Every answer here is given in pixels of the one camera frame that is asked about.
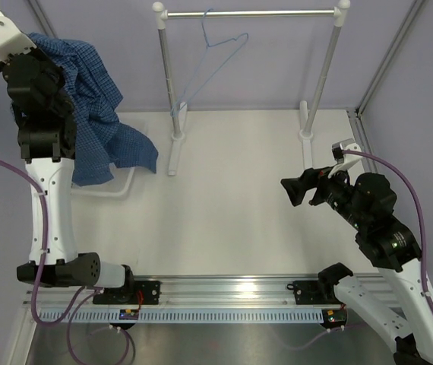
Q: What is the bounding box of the light blue wire hanger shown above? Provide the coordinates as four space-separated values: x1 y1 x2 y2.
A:
169 8 249 117

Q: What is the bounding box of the aluminium mounting rail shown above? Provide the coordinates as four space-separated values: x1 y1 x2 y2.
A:
22 276 400 307

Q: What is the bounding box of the aluminium frame post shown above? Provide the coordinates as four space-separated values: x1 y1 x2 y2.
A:
26 0 98 113
356 0 428 118

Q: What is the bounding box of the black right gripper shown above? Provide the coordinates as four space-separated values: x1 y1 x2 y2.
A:
280 159 367 230

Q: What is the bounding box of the white and silver clothes rack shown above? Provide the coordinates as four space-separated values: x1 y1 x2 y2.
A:
152 1 351 176

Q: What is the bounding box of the aluminium frame post left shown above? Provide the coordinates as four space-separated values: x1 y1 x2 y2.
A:
26 0 98 113

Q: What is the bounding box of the aluminium frame post right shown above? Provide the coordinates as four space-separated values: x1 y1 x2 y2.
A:
356 0 428 118

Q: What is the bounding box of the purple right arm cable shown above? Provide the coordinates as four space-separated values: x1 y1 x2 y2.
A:
277 150 433 351

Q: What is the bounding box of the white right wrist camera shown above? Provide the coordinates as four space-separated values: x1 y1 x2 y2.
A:
328 138 362 179

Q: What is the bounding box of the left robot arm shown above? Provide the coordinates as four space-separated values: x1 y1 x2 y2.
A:
0 47 137 303

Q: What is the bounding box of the white slotted cable duct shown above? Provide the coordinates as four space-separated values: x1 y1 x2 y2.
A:
63 307 324 324

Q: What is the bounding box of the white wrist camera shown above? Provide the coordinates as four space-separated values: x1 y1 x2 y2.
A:
328 138 362 179
0 11 36 62

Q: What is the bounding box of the white plastic basket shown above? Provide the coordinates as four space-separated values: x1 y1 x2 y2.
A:
70 117 151 198

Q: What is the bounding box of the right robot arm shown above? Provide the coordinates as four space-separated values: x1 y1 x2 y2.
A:
280 167 433 364

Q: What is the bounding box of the blue plaid shirt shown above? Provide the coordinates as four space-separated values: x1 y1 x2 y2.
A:
28 33 159 187

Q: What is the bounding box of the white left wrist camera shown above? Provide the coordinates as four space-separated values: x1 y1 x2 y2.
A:
0 11 36 62

